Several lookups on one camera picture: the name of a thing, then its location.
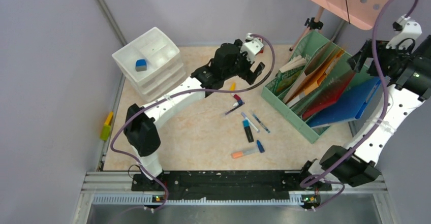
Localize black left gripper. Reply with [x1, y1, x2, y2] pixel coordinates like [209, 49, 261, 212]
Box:
[223, 40, 264, 84]

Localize green Treehouse paperback book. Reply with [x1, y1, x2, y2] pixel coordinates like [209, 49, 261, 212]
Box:
[273, 55, 307, 95]

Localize red plastic folder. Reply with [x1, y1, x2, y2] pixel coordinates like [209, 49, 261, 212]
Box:
[301, 72, 355, 121]

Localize white plastic drawer organizer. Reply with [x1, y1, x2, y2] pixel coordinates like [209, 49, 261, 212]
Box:
[112, 27, 188, 103]

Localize green plastic file rack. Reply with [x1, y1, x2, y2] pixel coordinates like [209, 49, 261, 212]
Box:
[261, 30, 383, 145]

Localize orange folder binder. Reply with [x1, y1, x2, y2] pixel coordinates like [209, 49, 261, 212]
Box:
[286, 47, 345, 107]

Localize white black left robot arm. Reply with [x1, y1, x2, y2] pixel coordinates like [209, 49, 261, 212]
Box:
[123, 37, 265, 190]

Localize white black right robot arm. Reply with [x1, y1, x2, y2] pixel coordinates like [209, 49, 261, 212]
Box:
[298, 36, 430, 189]

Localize red cap small bottle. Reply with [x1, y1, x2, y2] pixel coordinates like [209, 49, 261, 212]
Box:
[231, 93, 242, 101]

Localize dark purple pen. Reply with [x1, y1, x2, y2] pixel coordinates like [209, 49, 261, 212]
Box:
[224, 104, 242, 116]

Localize white blue pen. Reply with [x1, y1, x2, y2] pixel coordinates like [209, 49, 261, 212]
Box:
[241, 112, 260, 133]

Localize blue clear gel pen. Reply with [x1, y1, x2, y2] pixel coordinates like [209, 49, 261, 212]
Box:
[250, 111, 271, 134]

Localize black marker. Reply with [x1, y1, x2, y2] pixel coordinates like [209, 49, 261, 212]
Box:
[242, 119, 254, 143]

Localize blue file folder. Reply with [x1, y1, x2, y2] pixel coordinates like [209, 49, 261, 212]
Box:
[307, 77, 381, 129]

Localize blue grey eraser block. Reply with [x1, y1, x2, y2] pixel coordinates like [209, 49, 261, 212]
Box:
[135, 59, 147, 72]

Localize orange cap clear marker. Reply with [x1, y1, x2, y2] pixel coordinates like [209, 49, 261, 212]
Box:
[231, 148, 260, 159]

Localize blue marker cap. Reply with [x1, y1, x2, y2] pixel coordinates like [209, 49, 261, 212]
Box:
[256, 140, 265, 153]

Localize yellow green clip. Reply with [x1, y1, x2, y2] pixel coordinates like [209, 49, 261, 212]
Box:
[100, 111, 113, 141]

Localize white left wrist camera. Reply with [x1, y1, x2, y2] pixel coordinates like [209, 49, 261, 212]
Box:
[240, 33, 264, 64]

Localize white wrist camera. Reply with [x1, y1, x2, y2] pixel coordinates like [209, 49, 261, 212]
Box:
[386, 15, 422, 50]
[240, 33, 264, 64]

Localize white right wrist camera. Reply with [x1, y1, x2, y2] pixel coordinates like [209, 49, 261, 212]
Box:
[386, 15, 422, 50]

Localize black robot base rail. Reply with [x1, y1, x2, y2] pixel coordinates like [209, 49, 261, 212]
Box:
[131, 170, 311, 193]

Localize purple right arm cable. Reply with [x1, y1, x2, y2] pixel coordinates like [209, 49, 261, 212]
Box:
[299, 0, 420, 211]

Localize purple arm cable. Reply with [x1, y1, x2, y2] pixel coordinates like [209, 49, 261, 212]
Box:
[299, 0, 420, 211]
[109, 34, 276, 213]

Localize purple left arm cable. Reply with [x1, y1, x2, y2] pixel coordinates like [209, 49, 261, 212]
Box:
[109, 34, 276, 213]

